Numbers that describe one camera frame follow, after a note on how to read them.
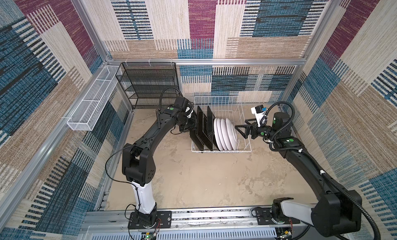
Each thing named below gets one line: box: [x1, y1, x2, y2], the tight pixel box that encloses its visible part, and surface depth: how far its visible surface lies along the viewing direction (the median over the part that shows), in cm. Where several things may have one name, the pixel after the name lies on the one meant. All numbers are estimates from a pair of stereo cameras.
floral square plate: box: [195, 105, 213, 151], surface depth 88 cm
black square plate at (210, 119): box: [206, 105, 220, 149], surface depth 87 cm
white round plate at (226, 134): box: [220, 118, 233, 151], surface depth 87 cm
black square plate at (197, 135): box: [189, 105, 209, 153], surface depth 87 cm
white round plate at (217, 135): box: [213, 117, 225, 152], surface depth 87 cm
